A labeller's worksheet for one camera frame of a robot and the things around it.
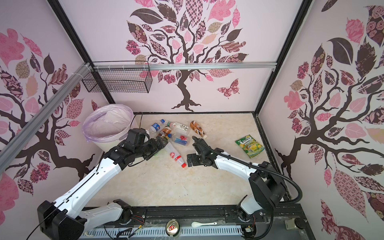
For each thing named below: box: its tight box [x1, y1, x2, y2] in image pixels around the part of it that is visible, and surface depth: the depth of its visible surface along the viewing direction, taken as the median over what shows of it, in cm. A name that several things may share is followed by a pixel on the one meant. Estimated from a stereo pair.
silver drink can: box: [165, 219, 181, 237], surface depth 63 cm
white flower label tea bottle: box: [167, 121, 190, 135], surface depth 108 cm
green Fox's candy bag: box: [235, 134, 265, 159], surface depth 100 cm
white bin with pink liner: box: [82, 103, 134, 153], surface depth 86 cm
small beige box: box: [284, 218, 296, 230], surface depth 70 cm
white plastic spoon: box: [191, 221, 218, 228], surface depth 73 cm
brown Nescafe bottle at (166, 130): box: [158, 126, 172, 137], surface depth 105 cm
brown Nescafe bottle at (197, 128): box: [190, 120, 208, 139], surface depth 106 cm
